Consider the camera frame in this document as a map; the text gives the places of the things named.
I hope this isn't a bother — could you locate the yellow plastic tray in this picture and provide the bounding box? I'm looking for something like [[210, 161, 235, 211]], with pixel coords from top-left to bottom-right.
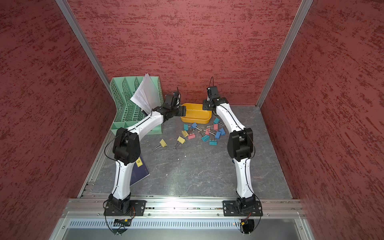
[[181, 103, 212, 124]]

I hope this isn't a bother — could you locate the teal binder clip bottom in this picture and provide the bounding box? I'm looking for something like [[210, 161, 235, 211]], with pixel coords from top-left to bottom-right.
[[209, 136, 218, 146]]

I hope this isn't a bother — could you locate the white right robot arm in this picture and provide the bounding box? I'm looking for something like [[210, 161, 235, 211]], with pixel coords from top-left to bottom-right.
[[203, 97, 256, 212]]

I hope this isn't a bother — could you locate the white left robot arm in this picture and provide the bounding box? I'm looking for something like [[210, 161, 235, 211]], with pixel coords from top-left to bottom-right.
[[107, 105, 187, 215]]

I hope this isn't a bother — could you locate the yellow binder clip in pile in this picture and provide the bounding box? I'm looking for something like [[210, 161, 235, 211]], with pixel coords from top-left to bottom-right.
[[182, 130, 189, 138]]

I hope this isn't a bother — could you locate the yellow binder clip middle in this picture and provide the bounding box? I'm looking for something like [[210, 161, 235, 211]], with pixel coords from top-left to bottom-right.
[[174, 136, 186, 150]]

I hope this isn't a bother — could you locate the yellow binder clip far left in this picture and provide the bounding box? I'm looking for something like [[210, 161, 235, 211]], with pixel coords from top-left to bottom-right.
[[153, 139, 167, 151]]

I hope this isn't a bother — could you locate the white paper stack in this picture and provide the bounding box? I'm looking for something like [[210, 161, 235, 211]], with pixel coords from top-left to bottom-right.
[[130, 74, 161, 115]]

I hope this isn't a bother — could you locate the green plastic file organizer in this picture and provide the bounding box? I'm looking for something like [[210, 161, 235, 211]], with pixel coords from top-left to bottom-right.
[[110, 76, 164, 135]]

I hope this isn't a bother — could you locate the dark blue notebook yellow label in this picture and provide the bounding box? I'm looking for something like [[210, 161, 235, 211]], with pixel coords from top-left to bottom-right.
[[130, 156, 150, 186]]

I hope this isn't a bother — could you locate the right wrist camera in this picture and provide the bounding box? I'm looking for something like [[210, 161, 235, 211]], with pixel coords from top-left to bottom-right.
[[207, 77, 220, 101]]

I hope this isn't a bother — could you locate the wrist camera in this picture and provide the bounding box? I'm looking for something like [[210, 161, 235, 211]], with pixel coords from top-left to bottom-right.
[[165, 88, 181, 107], [207, 77, 220, 101]]

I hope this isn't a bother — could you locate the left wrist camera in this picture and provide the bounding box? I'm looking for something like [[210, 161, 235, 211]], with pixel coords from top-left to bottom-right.
[[165, 88, 181, 107]]

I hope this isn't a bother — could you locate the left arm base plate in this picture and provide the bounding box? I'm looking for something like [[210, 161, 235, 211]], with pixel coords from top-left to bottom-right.
[[104, 199, 147, 217]]

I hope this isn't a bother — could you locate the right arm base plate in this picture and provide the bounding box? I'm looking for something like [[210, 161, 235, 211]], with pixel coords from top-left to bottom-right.
[[222, 200, 264, 217]]

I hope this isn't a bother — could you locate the aluminium front rail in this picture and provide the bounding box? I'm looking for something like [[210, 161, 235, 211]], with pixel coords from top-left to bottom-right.
[[62, 195, 307, 219]]

